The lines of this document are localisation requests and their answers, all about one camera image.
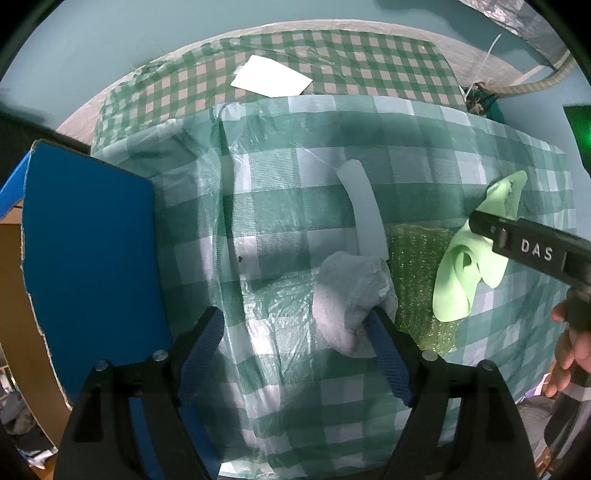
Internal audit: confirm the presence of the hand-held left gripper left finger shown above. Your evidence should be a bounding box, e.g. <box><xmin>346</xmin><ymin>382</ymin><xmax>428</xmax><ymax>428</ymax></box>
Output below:
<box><xmin>55</xmin><ymin>305</ymin><xmax>226</xmax><ymax>480</ymax></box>

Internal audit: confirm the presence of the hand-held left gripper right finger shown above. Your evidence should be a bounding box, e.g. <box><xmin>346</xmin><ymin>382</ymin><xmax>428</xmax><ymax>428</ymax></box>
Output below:
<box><xmin>367</xmin><ymin>307</ymin><xmax>539</xmax><ymax>480</ymax></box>

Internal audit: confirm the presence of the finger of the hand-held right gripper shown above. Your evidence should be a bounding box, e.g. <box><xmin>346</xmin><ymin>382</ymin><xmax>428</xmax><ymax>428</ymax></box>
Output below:
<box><xmin>468</xmin><ymin>210</ymin><xmax>511</xmax><ymax>258</ymax></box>

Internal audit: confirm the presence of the lime green cloth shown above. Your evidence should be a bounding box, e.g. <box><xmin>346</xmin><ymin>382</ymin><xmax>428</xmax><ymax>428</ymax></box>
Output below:
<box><xmin>433</xmin><ymin>170</ymin><xmax>528</xmax><ymax>323</ymax></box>

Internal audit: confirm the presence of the light grey fuzzy cloth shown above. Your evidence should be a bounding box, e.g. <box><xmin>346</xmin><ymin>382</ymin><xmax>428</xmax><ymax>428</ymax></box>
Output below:
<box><xmin>312</xmin><ymin>251</ymin><xmax>399</xmax><ymax>358</ymax></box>

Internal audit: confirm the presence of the blue cardboard box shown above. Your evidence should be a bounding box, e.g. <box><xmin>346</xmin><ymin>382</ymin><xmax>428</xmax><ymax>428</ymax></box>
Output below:
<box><xmin>0</xmin><ymin>140</ymin><xmax>222</xmax><ymax>480</ymax></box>

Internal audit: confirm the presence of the person's right hand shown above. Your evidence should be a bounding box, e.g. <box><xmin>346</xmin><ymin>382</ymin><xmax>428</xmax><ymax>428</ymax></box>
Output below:
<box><xmin>544</xmin><ymin>299</ymin><xmax>591</xmax><ymax>398</ymax></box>

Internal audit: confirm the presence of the green bubble wrap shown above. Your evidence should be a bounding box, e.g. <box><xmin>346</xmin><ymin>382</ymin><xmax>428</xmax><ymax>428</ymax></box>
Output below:
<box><xmin>387</xmin><ymin>224</ymin><xmax>462</xmax><ymax>356</ymax></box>

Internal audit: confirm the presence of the green white checked plastic sheet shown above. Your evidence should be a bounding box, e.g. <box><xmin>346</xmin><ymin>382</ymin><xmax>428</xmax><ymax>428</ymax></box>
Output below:
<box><xmin>92</xmin><ymin>95</ymin><xmax>578</xmax><ymax>478</ymax></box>

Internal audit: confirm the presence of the green beige checked cloth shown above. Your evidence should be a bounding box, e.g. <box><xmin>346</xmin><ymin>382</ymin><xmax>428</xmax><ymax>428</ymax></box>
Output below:
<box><xmin>90</xmin><ymin>30</ymin><xmax>467</xmax><ymax>158</ymax></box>

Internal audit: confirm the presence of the silver foil curtain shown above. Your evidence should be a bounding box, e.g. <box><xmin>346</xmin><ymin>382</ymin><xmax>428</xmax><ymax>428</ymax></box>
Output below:
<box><xmin>462</xmin><ymin>0</ymin><xmax>566</xmax><ymax>61</ymax></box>

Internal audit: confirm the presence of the white paper sheet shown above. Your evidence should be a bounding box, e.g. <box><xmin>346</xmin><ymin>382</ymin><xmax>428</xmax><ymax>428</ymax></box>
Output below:
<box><xmin>231</xmin><ymin>55</ymin><xmax>314</xmax><ymax>97</ymax></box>

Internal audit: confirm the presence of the striped hose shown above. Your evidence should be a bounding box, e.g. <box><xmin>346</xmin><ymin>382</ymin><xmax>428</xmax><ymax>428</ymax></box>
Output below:
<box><xmin>487</xmin><ymin>51</ymin><xmax>578</xmax><ymax>95</ymax></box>

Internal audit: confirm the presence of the white cable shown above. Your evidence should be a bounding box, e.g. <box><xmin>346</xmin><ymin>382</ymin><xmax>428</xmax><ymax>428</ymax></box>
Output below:
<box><xmin>471</xmin><ymin>33</ymin><xmax>502</xmax><ymax>88</ymax></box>

